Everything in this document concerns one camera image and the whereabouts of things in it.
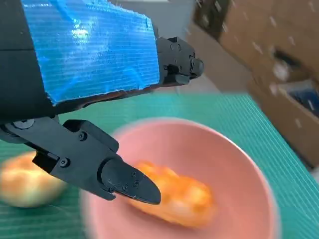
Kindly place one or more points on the flat cardboard box with tape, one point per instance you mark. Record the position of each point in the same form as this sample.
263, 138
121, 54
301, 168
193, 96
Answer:
249, 30

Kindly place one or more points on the rectangular toy bread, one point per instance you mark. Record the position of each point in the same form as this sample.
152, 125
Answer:
184, 196

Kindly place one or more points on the round toy bread bun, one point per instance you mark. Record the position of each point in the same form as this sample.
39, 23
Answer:
22, 184

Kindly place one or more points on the green cutting mat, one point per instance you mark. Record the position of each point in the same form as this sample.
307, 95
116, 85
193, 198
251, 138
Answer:
274, 134

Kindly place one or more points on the large brown cardboard box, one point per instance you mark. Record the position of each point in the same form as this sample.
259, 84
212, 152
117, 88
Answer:
279, 112

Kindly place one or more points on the pink bowl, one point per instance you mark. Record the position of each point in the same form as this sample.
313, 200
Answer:
224, 159

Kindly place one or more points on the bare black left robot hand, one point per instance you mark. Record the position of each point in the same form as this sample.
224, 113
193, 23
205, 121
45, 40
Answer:
94, 54

